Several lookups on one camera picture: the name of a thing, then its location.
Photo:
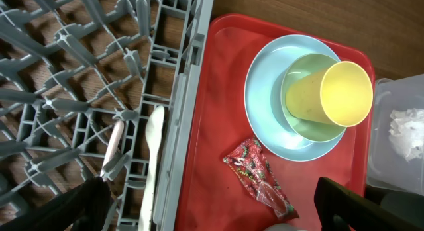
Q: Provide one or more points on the white tissue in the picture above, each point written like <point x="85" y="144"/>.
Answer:
<point x="406" y="133"/>

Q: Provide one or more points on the light blue plate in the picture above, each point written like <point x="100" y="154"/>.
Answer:
<point x="262" y="98"/>

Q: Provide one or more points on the white plastic spoon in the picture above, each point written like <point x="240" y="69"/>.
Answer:
<point x="153" y="133"/>

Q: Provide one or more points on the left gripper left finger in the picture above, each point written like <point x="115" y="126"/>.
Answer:
<point x="85" y="207"/>

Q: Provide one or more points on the green small bowl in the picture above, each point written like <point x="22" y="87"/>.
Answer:
<point x="309" y="130"/>

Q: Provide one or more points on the white plastic fork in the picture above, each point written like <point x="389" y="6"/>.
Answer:
<point x="112" y="145"/>

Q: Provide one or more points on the red plastic tray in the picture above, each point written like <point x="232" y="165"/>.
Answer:
<point x="212" y="197"/>

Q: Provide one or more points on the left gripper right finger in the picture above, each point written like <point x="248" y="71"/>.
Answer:
<point x="340" y="208"/>

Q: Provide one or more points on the red snack wrapper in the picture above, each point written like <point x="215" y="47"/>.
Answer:
<point x="254" y="172"/>

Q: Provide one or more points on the grey dishwasher rack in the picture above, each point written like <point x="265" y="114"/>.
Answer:
<point x="70" y="69"/>

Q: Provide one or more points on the yellow plastic cup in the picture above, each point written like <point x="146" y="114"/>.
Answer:
<point x="340" y="94"/>

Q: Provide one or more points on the clear plastic bin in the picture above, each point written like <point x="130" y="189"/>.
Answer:
<point x="385" y="167"/>

